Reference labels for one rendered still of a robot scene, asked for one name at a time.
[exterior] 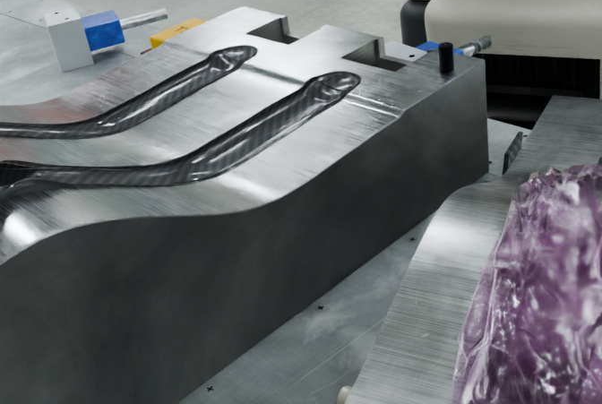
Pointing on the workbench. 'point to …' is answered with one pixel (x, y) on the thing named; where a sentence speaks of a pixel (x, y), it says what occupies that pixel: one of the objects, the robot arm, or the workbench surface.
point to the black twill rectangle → (512, 151)
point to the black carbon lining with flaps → (253, 140)
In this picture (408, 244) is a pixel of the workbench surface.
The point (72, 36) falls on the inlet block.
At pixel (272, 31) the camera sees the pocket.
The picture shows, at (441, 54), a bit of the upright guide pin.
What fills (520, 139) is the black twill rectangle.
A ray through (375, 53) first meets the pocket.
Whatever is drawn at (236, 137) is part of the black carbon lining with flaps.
